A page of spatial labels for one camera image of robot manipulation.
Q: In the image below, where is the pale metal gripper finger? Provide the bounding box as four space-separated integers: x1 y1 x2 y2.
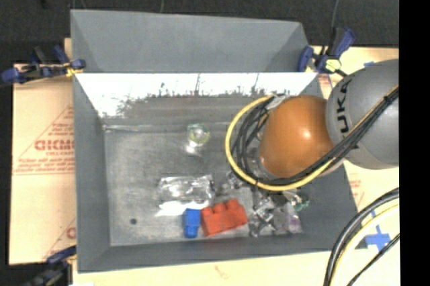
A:
252 206 273 222
249 220 269 238

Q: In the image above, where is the clear purple-tinted plastic piece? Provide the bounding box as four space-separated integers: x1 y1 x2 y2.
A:
273 205 303 234

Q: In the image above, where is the red toy building block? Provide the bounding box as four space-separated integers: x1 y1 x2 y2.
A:
200 199 249 238

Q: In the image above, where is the blue toy block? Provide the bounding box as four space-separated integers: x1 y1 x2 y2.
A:
182 207 202 239

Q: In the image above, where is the clear plastic bottle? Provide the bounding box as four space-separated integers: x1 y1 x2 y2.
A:
157 173 216 203

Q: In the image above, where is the clear glass cup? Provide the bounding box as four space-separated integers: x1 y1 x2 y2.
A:
184 122 212 156

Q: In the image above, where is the grey metal bin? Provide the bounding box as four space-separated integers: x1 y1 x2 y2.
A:
69 9 359 273

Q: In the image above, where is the brown cardboard board, red print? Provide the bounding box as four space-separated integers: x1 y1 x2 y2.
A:
8 38 400 266

